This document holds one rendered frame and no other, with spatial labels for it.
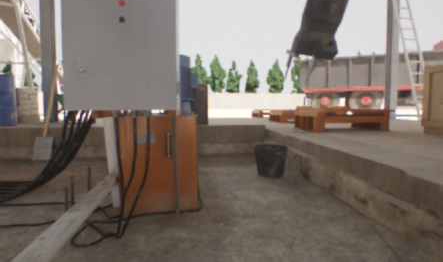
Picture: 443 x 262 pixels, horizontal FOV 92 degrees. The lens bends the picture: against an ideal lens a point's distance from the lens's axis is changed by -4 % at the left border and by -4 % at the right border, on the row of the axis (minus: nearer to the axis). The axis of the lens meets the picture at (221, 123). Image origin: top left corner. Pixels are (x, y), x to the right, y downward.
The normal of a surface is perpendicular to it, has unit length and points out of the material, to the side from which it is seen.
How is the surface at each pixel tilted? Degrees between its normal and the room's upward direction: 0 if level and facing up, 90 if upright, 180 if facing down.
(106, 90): 90
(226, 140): 90
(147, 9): 90
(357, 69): 90
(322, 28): 122
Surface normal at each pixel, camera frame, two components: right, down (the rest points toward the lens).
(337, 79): -0.43, 0.07
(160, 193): 0.21, 0.07
